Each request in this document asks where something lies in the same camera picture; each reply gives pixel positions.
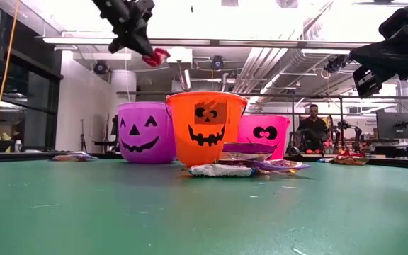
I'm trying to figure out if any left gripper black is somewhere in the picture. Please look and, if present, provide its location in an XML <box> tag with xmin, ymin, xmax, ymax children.
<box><xmin>92</xmin><ymin>0</ymin><xmax>155</xmax><ymax>57</ymax></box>

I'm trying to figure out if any purple candy packet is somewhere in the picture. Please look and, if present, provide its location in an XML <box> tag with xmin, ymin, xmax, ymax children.
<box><xmin>222</xmin><ymin>142</ymin><xmax>278</xmax><ymax>154</ymax></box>

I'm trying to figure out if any orange red candy packet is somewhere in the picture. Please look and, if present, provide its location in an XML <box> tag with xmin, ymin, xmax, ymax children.
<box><xmin>332</xmin><ymin>151</ymin><xmax>370</xmax><ymax>166</ymax></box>

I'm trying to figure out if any multicolour candy packet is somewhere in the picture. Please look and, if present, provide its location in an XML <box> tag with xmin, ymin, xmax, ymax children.
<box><xmin>50</xmin><ymin>151</ymin><xmax>98</xmax><ymax>163</ymax></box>

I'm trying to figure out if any white candy packet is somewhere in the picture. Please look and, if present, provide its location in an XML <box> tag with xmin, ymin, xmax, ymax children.
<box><xmin>188</xmin><ymin>163</ymin><xmax>255</xmax><ymax>178</ymax></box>

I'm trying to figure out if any black ceiling device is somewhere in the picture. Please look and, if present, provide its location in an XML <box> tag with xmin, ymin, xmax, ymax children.
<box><xmin>323</xmin><ymin>55</ymin><xmax>349</xmax><ymax>74</ymax></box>

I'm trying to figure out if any white round column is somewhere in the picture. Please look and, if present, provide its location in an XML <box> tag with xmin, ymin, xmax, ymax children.
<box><xmin>110</xmin><ymin>69</ymin><xmax>137</xmax><ymax>107</ymax></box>

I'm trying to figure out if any white ceiling box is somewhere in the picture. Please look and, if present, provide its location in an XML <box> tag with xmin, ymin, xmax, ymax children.
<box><xmin>166</xmin><ymin>47</ymin><xmax>193</xmax><ymax>64</ymax></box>

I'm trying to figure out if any black metal railing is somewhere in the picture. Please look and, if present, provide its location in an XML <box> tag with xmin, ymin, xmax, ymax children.
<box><xmin>115</xmin><ymin>91</ymin><xmax>408</xmax><ymax>157</ymax></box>

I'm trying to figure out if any dark computer monitor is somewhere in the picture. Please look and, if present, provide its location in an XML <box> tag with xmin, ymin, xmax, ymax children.
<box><xmin>376</xmin><ymin>112</ymin><xmax>408</xmax><ymax>140</ymax></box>

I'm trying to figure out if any person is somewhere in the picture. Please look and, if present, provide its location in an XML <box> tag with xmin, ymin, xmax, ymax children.
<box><xmin>295</xmin><ymin>103</ymin><xmax>329</xmax><ymax>154</ymax></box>

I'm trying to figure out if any purple jack-o-lantern bucket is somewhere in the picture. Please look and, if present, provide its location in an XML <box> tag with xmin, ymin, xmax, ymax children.
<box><xmin>116</xmin><ymin>101</ymin><xmax>177</xmax><ymax>164</ymax></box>

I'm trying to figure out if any black tripod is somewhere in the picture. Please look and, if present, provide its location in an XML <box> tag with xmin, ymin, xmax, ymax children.
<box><xmin>79</xmin><ymin>118</ymin><xmax>89</xmax><ymax>153</ymax></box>

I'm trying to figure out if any long ceiling light bar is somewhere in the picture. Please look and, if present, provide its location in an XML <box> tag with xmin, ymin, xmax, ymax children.
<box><xmin>35</xmin><ymin>35</ymin><xmax>368</xmax><ymax>50</ymax></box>

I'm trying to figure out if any pink jack-o-lantern bucket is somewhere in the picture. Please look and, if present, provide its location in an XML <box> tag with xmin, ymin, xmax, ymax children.
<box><xmin>237</xmin><ymin>113</ymin><xmax>292</xmax><ymax>161</ymax></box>

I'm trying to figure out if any orange jack-o-lantern bucket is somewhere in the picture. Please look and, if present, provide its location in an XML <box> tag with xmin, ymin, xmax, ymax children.
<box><xmin>164</xmin><ymin>91</ymin><xmax>249</xmax><ymax>168</ymax></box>

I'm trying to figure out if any purple yellow foil packet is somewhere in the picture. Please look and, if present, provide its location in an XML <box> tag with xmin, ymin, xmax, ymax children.
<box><xmin>251</xmin><ymin>159</ymin><xmax>312</xmax><ymax>175</ymax></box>

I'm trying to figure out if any green table mat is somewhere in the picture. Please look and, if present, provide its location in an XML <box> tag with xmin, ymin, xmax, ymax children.
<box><xmin>0</xmin><ymin>159</ymin><xmax>408</xmax><ymax>255</ymax></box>

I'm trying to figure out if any black ceiling camera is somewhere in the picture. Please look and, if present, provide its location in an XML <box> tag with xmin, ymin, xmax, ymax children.
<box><xmin>93</xmin><ymin>60</ymin><xmax>109</xmax><ymax>76</ymax></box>
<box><xmin>210</xmin><ymin>55</ymin><xmax>225</xmax><ymax>71</ymax></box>

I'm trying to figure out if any yellow hanging cable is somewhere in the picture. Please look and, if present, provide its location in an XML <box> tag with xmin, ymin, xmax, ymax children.
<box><xmin>0</xmin><ymin>0</ymin><xmax>21</xmax><ymax>145</ymax></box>

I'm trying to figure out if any black aluminium table frame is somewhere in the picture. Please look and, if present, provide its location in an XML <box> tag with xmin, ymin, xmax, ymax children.
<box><xmin>0</xmin><ymin>150</ymin><xmax>408</xmax><ymax>170</ymax></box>

